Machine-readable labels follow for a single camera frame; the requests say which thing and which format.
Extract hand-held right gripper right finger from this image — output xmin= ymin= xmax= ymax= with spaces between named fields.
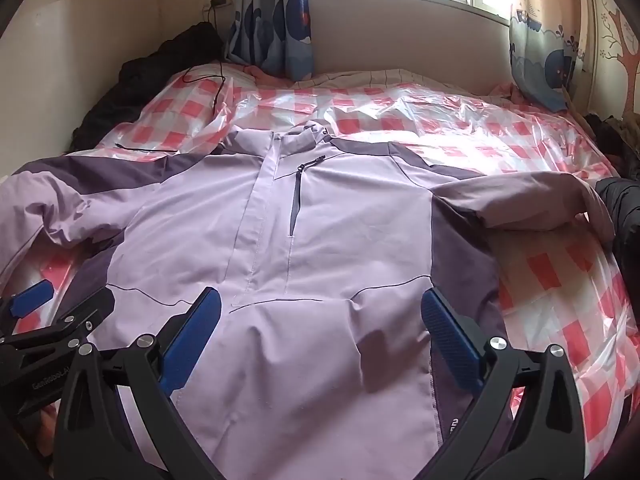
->
xmin=420 ymin=287 xmax=586 ymax=480

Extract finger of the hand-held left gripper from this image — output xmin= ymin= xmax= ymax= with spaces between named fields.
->
xmin=10 ymin=287 xmax=117 ymax=361
xmin=0 ymin=280 xmax=55 ymax=343

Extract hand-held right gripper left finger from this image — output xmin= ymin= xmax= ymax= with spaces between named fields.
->
xmin=52 ymin=286 xmax=223 ymax=480

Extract purple jacket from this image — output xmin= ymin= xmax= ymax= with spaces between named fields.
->
xmin=0 ymin=120 xmax=616 ymax=480

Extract black clothes pile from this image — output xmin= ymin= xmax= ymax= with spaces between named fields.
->
xmin=70 ymin=22 xmax=226 ymax=153

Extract dark patterned clothes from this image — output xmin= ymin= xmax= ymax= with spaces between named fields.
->
xmin=582 ymin=112 xmax=640 ymax=181

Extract black puffer garment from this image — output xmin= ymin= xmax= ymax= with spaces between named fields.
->
xmin=595 ymin=177 xmax=640 ymax=281

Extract red checkered plastic sheet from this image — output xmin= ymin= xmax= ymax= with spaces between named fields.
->
xmin=0 ymin=62 xmax=640 ymax=456

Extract striped bedsheet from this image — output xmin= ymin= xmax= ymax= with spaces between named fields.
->
xmin=292 ymin=67 xmax=421 ymax=91

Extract blue cartoon pillow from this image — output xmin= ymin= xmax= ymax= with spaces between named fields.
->
xmin=507 ymin=0 xmax=588 ymax=113

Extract blue patterned curtain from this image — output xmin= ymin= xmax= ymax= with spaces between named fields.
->
xmin=225 ymin=0 xmax=313 ymax=81

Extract black cable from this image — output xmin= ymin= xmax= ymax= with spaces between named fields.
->
xmin=181 ymin=2 xmax=228 ymax=113

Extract tree wall sticker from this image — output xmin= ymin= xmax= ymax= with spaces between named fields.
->
xmin=597 ymin=0 xmax=640 ymax=116

